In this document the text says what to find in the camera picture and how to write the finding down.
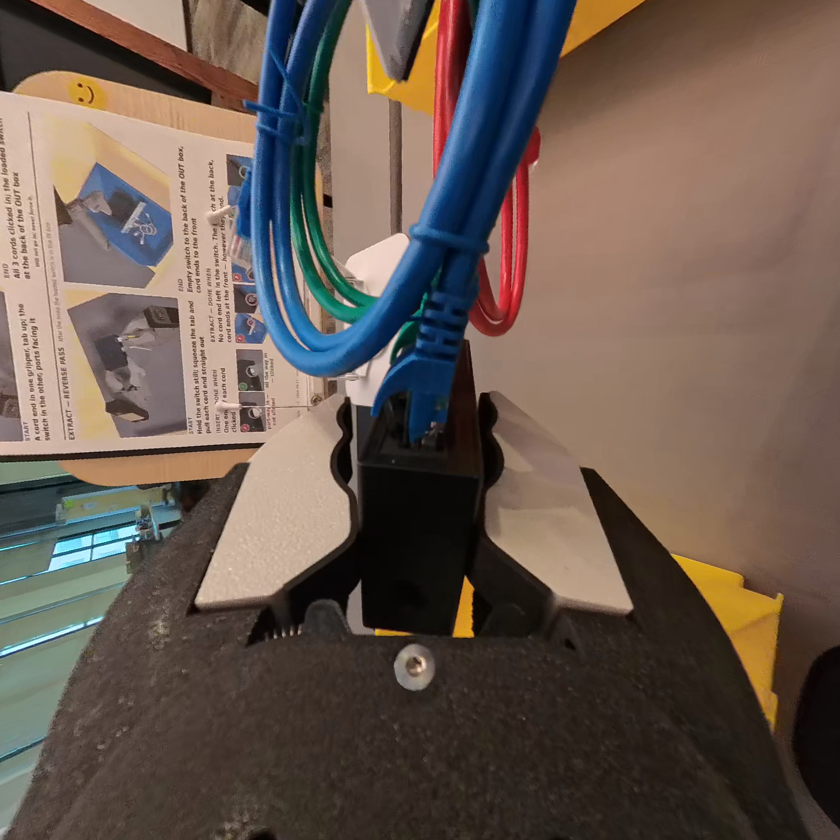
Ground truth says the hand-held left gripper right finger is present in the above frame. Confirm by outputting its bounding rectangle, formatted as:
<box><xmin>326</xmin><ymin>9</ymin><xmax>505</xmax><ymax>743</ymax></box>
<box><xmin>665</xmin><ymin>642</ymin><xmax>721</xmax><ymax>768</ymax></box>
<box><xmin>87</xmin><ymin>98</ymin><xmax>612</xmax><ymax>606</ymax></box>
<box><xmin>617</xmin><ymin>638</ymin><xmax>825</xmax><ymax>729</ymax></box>
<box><xmin>467</xmin><ymin>390</ymin><xmax>635</xmax><ymax>636</ymax></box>

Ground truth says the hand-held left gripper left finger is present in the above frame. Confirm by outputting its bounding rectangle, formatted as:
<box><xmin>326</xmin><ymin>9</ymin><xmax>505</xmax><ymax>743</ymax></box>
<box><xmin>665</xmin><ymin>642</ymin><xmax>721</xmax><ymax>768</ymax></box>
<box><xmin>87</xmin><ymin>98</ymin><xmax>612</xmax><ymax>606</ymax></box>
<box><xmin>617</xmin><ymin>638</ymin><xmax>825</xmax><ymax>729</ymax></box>
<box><xmin>193</xmin><ymin>395</ymin><xmax>361</xmax><ymax>634</ymax></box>

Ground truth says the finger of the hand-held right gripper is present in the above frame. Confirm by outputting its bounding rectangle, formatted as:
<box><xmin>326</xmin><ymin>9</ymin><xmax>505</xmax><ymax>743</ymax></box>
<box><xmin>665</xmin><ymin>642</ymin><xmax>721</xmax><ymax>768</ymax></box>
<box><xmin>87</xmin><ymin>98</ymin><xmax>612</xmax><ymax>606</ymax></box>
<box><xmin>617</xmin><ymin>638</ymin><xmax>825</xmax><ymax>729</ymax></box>
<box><xmin>363</xmin><ymin>0</ymin><xmax>435</xmax><ymax>83</ymax></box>

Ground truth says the red ethernet cable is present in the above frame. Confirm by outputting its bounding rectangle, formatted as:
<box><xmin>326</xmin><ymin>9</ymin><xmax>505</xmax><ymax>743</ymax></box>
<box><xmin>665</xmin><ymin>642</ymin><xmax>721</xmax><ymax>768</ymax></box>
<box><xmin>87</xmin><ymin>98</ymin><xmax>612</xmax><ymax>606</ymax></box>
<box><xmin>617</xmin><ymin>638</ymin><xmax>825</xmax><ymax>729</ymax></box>
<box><xmin>432</xmin><ymin>0</ymin><xmax>542</xmax><ymax>337</ymax></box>

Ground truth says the black ethernet switch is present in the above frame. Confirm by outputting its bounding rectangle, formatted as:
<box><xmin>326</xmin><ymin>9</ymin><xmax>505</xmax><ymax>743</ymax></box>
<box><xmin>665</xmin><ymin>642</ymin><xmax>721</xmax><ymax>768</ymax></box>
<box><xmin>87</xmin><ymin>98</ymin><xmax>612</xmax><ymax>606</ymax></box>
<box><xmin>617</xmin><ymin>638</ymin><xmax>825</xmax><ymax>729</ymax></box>
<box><xmin>357</xmin><ymin>338</ymin><xmax>483</xmax><ymax>636</ymax></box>

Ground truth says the blue ethernet cable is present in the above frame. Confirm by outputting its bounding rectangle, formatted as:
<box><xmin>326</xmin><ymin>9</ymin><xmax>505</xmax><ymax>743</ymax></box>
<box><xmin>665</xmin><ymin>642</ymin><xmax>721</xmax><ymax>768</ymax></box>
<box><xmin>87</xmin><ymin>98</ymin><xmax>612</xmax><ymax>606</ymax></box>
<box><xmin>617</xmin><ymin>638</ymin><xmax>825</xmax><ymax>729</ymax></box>
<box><xmin>243</xmin><ymin>0</ymin><xmax>578</xmax><ymax>454</ymax></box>

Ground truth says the yellow plastic bin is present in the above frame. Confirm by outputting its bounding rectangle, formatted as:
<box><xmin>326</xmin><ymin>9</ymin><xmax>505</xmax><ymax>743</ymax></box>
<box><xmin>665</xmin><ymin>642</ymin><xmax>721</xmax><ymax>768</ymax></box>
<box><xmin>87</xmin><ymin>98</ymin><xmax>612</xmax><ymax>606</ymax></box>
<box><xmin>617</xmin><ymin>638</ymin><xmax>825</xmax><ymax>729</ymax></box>
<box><xmin>364</xmin><ymin>0</ymin><xmax>647</xmax><ymax>119</ymax></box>
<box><xmin>374</xmin><ymin>553</ymin><xmax>785</xmax><ymax>732</ymax></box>

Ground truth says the green ethernet cable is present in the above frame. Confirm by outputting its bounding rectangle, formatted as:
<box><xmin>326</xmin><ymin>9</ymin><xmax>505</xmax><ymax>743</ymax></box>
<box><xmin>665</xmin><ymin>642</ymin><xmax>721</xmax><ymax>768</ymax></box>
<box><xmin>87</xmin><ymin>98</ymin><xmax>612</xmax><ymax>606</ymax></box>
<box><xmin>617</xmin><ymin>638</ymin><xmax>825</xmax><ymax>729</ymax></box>
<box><xmin>289</xmin><ymin>0</ymin><xmax>447</xmax><ymax>368</ymax></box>

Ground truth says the instruction sheet on board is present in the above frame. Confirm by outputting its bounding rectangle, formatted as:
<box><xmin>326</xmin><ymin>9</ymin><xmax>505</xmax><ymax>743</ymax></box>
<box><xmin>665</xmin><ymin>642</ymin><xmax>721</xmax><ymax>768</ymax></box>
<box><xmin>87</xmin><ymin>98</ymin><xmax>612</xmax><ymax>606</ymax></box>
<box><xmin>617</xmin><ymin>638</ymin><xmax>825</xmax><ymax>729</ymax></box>
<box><xmin>12</xmin><ymin>71</ymin><xmax>336</xmax><ymax>488</ymax></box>

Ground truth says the white stand base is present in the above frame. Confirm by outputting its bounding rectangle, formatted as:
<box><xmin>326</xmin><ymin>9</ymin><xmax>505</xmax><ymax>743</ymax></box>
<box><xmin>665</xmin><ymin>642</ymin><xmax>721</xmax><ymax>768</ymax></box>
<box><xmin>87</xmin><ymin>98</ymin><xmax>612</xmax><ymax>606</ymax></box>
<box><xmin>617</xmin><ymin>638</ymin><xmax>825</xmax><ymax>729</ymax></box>
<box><xmin>343</xmin><ymin>231</ymin><xmax>411</xmax><ymax>411</ymax></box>

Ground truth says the green tinted window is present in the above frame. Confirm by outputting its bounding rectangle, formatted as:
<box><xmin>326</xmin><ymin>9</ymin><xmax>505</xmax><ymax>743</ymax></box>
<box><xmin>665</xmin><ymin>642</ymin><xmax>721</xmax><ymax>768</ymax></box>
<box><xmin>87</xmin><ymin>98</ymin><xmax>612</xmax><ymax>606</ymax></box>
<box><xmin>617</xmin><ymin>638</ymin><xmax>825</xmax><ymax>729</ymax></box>
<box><xmin>0</xmin><ymin>459</ymin><xmax>185</xmax><ymax>775</ymax></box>

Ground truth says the brown wooden beam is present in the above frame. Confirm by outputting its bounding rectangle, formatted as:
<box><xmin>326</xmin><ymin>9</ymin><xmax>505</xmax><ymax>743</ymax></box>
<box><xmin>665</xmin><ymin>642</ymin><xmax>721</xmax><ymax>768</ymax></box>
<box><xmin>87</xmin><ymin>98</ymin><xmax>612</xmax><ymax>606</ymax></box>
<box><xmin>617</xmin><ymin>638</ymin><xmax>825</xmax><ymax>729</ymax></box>
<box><xmin>29</xmin><ymin>0</ymin><xmax>260</xmax><ymax>106</ymax></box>

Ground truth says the black foam pad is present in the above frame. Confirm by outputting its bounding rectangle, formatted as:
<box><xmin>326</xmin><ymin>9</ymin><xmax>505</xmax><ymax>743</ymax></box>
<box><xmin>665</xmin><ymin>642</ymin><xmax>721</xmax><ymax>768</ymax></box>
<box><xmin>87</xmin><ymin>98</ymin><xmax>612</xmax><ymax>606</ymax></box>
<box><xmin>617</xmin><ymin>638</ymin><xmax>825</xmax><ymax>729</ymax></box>
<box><xmin>792</xmin><ymin>646</ymin><xmax>840</xmax><ymax>815</ymax></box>

